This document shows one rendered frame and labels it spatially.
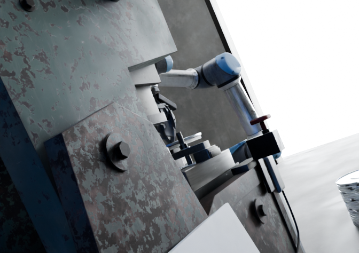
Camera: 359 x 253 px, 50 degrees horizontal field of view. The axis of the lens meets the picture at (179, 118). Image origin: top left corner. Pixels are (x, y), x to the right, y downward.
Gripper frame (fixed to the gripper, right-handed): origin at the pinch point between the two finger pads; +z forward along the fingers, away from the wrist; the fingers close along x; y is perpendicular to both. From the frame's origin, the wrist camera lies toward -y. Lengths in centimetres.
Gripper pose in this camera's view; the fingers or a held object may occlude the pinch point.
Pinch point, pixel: (172, 141)
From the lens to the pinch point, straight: 139.1
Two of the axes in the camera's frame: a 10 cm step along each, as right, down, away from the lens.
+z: 3.7, 9.3, -0.6
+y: -4.9, 1.4, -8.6
